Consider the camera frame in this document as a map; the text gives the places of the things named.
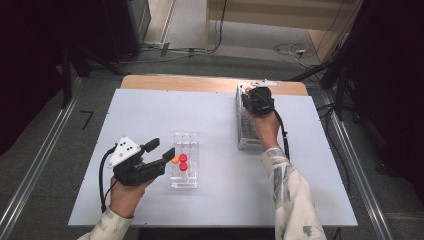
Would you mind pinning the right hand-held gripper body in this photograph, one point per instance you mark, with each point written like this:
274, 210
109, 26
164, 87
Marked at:
261, 101

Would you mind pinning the person's right hand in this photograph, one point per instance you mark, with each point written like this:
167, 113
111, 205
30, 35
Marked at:
266, 131

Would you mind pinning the dark curtain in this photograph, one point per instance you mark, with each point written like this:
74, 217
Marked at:
390, 83
33, 50

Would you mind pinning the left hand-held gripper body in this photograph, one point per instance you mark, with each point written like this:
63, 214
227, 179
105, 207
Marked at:
133, 170

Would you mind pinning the metal floor rail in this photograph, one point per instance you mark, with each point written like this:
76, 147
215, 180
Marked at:
36, 160
356, 173

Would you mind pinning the orange-capped test tube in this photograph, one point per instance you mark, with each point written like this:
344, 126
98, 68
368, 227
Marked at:
248, 89
175, 159

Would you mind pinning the wooden furniture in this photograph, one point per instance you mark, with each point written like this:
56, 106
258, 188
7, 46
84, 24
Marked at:
266, 16

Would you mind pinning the grey cabinet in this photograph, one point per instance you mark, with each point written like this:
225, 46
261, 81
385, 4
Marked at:
140, 20

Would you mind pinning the black stand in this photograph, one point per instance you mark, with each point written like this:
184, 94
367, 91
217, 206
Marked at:
338, 83
66, 76

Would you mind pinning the metal test tube rack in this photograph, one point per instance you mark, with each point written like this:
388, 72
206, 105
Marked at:
246, 130

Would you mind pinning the clear acrylic test tube rack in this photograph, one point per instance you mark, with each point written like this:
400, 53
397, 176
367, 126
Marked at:
190, 143

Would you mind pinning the person's left hand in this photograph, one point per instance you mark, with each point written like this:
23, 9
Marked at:
125, 198

